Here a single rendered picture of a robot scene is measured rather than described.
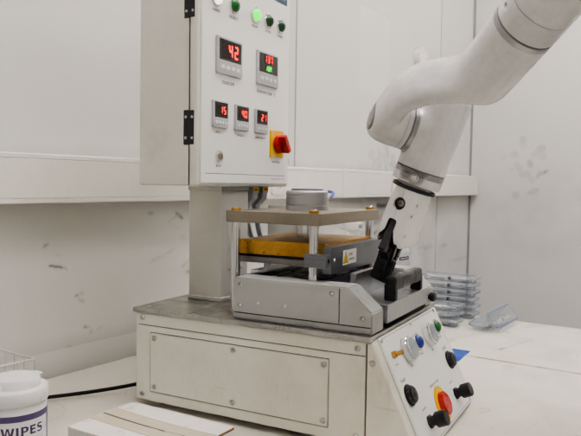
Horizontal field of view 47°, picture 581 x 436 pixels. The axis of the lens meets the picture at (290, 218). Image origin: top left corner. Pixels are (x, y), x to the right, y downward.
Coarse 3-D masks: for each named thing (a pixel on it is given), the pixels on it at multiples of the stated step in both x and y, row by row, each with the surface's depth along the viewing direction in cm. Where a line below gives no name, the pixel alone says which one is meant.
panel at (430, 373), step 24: (432, 312) 126; (384, 336) 104; (408, 336) 112; (432, 360) 117; (408, 384) 103; (432, 384) 112; (456, 384) 122; (408, 408) 100; (432, 408) 108; (456, 408) 117; (432, 432) 104
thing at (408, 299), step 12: (360, 276) 112; (372, 288) 118; (384, 288) 121; (408, 288) 121; (384, 300) 108; (396, 300) 108; (408, 300) 114; (420, 300) 120; (384, 312) 105; (396, 312) 108
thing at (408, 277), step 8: (400, 272) 112; (408, 272) 114; (416, 272) 117; (392, 280) 108; (400, 280) 110; (408, 280) 113; (416, 280) 117; (392, 288) 108; (400, 288) 110; (416, 288) 120; (384, 296) 108; (392, 296) 108
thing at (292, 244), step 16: (240, 240) 118; (256, 240) 116; (272, 240) 115; (288, 240) 115; (304, 240) 115; (320, 240) 116; (336, 240) 116; (352, 240) 120; (240, 256) 118; (256, 256) 117; (272, 256) 115; (288, 256) 114
